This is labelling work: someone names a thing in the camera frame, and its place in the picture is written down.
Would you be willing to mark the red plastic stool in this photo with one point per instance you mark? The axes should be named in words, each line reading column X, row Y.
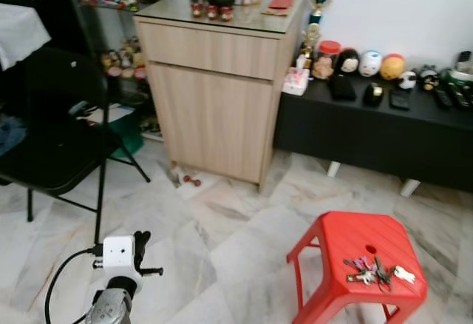
column 347, row 237

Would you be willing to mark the red envelope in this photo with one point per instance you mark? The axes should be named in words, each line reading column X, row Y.
column 281, row 3

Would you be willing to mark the jar with red lid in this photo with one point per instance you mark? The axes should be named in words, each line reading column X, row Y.
column 325, row 61

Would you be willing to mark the green box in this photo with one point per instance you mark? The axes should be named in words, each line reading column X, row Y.
column 131, row 135

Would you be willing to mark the pink white small box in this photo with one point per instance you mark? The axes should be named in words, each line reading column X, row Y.
column 295, row 81

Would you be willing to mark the black glass display shelf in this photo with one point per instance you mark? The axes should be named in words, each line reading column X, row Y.
column 118, row 13

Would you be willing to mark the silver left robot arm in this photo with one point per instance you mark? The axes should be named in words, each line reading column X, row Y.
column 111, row 309

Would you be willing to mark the black-haired doll head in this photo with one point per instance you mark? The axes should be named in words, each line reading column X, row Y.
column 347, row 61

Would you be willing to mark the black remote control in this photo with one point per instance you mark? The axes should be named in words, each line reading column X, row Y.
column 442, row 97
column 460, row 95

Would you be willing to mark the orange yellow doll head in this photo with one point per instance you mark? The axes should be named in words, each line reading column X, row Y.
column 392, row 67

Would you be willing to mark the white green cup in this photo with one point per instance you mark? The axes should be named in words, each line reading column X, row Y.
column 463, row 71

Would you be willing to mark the white doll head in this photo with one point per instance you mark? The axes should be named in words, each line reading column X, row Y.
column 370, row 63

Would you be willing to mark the light wooden cabinet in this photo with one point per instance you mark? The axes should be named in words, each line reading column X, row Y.
column 211, row 109

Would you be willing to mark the small dark figurine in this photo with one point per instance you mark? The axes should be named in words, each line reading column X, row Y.
column 429, row 78

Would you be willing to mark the black low table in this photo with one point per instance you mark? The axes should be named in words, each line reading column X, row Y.
column 362, row 135

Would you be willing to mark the black folding chair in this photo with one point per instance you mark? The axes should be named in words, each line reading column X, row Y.
column 52, row 150

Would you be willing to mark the small red floor object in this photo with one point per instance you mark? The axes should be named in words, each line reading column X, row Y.
column 191, row 181

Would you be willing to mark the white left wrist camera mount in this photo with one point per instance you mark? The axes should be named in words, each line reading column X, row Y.
column 116, row 254

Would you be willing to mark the white cloth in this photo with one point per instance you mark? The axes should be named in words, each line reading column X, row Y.
column 18, row 32

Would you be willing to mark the small panda figurine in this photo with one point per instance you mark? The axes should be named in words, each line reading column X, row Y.
column 407, row 80

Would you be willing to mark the bunch of keys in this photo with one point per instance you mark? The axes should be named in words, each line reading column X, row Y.
column 373, row 272

